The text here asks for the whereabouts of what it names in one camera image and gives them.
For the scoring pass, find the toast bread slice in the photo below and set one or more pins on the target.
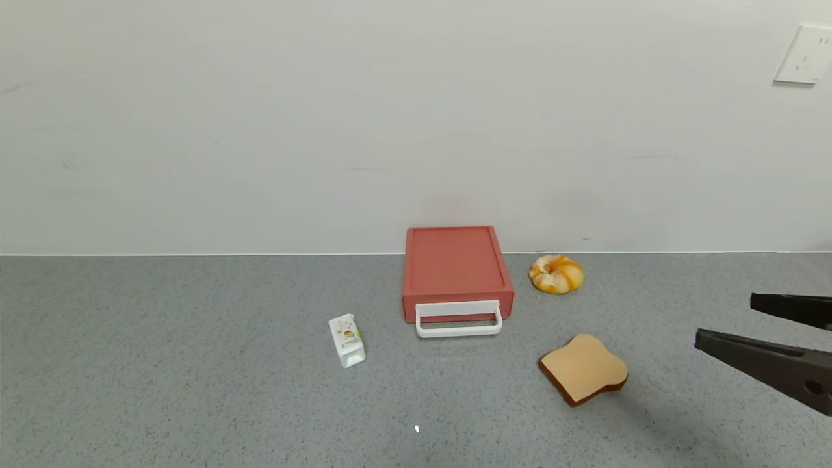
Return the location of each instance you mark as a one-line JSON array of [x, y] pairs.
[[583, 367]]

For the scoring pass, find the orange white bagel bread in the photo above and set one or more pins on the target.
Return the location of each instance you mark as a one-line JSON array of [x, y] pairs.
[[556, 275]]

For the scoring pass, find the white wall socket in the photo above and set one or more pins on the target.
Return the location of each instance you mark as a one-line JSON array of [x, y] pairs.
[[806, 55]]

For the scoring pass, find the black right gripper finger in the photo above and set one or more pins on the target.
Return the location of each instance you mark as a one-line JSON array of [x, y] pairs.
[[773, 364], [799, 309]]

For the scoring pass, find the red drawer case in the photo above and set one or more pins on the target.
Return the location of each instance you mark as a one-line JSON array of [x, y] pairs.
[[452, 260]]

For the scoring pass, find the small white milk carton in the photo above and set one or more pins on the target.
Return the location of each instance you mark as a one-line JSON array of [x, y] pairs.
[[348, 341]]

